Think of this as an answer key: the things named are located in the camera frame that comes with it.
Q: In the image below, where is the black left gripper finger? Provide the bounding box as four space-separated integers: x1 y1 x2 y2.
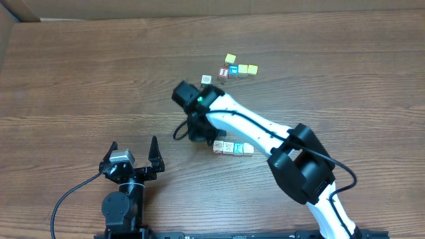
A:
148 136 165 173
99 141 119 170

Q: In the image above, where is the white block green side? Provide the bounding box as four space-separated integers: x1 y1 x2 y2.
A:
201 75 212 87

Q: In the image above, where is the white block red side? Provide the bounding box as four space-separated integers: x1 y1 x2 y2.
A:
212 140 224 154

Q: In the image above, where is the white letter W block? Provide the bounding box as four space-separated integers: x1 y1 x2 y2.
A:
222 141 234 155

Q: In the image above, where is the blue letter P block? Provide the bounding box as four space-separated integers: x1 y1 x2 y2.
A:
233 143 244 155

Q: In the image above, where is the lone yellow block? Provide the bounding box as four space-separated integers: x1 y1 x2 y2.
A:
243 143 254 156

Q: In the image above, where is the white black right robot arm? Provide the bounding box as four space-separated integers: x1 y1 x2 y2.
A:
171 81 362 238

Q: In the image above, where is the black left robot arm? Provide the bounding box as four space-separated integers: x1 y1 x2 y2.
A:
99 136 165 238

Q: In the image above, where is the red letter I block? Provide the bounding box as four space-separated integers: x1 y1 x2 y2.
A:
218 68 228 82

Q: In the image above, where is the yellow block far top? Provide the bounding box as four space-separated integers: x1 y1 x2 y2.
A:
224 53 236 67

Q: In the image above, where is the yellow block middle row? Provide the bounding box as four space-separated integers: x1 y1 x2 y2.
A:
238 64 248 78

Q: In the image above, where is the yellow block row end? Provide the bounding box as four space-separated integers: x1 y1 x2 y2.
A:
247 64 258 78

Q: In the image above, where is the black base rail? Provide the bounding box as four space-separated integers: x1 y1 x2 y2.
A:
94 228 391 239

